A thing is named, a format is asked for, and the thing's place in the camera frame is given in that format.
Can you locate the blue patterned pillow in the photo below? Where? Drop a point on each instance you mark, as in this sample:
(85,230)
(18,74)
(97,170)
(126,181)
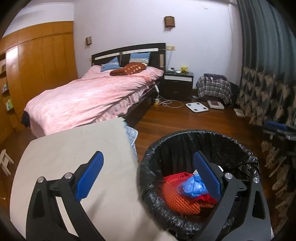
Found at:
(140,58)

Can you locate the trash bin with black bag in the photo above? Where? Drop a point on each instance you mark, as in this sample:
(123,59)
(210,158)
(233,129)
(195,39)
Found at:
(166,148)

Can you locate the dark wooden bed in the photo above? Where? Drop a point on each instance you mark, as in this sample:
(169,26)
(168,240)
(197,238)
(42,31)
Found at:
(141,109)

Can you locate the patterned curtain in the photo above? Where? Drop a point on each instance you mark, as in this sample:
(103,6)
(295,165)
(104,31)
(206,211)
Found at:
(266,58)

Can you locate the blue plastic bag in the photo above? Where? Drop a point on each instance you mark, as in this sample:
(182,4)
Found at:
(194,185)

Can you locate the small wooden stool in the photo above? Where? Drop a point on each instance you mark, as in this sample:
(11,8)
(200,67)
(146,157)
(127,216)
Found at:
(5,161)

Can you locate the white bathroom scale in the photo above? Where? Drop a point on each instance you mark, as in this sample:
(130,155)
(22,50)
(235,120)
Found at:
(197,107)

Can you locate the grey table cloth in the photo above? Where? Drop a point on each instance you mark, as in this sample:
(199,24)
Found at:
(69,148)

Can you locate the light blue quilted cloth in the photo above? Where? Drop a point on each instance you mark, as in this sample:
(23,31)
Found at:
(131,139)

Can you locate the white blanket controller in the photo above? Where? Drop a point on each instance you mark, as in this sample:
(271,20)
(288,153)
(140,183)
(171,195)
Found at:
(157,89)

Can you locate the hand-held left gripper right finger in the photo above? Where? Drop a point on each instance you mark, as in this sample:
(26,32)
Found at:
(207,176)

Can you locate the book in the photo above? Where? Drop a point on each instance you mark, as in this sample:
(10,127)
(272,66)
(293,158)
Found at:
(239,112)

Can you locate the plaid bag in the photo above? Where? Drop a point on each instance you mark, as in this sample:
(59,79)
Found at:
(215,89)

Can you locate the orange ribbed foam sheet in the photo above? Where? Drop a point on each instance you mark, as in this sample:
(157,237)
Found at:
(178,201)

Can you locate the large wall lamp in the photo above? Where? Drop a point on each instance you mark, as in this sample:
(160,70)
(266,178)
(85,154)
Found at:
(169,21)

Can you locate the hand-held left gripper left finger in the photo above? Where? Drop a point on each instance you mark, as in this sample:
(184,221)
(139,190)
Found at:
(89,176)

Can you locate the wooden wardrobe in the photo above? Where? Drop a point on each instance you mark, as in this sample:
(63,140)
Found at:
(41,60)

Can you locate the yellow plush toy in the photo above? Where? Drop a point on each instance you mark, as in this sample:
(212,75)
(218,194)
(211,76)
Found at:
(184,69)

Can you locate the dark nightstand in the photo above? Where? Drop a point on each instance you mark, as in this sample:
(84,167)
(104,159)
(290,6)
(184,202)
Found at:
(178,88)

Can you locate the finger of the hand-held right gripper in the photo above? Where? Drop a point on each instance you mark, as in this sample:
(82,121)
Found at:
(276,126)
(277,136)

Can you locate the pink blanket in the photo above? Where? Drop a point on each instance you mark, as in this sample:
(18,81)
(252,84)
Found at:
(87,99)

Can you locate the wall socket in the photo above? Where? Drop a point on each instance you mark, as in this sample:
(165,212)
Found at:
(171,48)

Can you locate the brown dotted pillow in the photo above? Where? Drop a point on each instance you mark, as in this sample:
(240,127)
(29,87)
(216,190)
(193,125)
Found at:
(129,69)

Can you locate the small wall lamp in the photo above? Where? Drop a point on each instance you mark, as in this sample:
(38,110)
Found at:
(88,41)

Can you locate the red cloth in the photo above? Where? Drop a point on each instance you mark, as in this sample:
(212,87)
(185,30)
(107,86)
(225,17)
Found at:
(205,199)

